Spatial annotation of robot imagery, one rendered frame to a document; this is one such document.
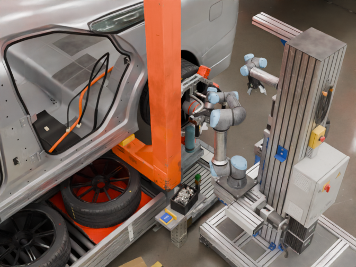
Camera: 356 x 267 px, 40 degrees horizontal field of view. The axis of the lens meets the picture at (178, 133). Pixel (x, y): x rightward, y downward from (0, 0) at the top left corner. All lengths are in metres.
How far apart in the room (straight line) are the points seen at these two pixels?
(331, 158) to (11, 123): 2.08
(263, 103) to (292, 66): 2.73
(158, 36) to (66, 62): 1.65
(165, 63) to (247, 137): 2.27
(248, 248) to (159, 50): 1.82
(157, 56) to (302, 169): 1.17
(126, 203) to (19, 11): 1.67
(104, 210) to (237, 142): 1.81
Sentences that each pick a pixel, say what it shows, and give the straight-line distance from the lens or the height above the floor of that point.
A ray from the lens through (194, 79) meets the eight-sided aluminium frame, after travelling 4.10.
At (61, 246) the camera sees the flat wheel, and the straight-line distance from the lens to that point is 3.78.
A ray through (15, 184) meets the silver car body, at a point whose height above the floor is 1.00.
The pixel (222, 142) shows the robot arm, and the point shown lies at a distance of 3.33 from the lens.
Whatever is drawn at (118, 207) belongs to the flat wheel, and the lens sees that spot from 3.93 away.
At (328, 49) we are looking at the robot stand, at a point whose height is 2.03.
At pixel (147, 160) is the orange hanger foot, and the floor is 0.71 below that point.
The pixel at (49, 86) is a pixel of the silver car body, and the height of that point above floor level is 0.90.
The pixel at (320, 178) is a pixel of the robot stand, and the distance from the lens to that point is 3.23.
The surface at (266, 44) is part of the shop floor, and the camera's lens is 6.62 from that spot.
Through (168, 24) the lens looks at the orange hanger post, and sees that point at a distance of 2.97.
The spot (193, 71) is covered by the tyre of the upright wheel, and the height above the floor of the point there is 1.13.
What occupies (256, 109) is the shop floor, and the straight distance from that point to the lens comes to 5.53.
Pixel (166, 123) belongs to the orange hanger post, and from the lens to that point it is 3.41.
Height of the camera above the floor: 3.57
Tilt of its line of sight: 43 degrees down
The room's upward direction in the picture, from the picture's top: straight up
